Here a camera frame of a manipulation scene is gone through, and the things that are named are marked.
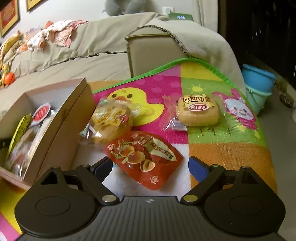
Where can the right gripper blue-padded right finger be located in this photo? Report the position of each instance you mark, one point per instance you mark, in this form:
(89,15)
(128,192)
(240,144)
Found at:
(207,176)

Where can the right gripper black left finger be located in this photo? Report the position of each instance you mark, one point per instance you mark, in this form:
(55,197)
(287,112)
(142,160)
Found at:
(92,177)

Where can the red dried fruit pouch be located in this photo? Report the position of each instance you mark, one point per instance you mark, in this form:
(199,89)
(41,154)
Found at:
(147,158)

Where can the bread bun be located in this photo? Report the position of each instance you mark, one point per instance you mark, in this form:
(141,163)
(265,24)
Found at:
(111,119)

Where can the pink cardboard box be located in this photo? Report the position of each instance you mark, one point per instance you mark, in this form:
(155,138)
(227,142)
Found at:
(53,142)

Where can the small bread labelled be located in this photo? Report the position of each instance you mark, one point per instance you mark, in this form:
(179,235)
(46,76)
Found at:
(192,111)

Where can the red round lollipop packet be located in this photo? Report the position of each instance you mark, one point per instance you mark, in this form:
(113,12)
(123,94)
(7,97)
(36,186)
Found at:
(40,114)

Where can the yellow snack packet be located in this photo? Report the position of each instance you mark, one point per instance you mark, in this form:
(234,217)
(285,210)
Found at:
(19,132)

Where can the colourful play mat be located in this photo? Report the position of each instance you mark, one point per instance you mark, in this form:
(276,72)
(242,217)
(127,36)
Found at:
(246,207)

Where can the teal plastic bucket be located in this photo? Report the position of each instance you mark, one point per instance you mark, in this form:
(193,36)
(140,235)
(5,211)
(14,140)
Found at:
(256,98)

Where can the blue plastic bucket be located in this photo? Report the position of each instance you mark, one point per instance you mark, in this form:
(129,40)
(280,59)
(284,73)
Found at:
(258,79)

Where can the beige sofa with cover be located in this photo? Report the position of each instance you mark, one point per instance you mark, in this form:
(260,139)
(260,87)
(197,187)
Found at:
(118,48)

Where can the orange toy ball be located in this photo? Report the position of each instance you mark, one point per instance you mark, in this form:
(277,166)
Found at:
(9,78)

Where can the pink baby clothes pile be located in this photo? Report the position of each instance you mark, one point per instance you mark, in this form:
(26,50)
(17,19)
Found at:
(58,33)

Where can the yellow plush toy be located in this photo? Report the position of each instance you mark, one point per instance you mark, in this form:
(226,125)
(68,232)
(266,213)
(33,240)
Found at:
(9,49)

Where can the green digital clock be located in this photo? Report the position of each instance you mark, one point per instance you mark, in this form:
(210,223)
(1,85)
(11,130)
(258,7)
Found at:
(180,16)

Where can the grey neck pillow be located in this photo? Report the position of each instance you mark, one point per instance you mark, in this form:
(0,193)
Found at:
(122,7)

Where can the red framed picture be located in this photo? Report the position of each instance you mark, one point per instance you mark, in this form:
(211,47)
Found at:
(32,4)
(9,16)

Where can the white wall socket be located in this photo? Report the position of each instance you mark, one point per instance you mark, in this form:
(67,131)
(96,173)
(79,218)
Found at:
(167,10)

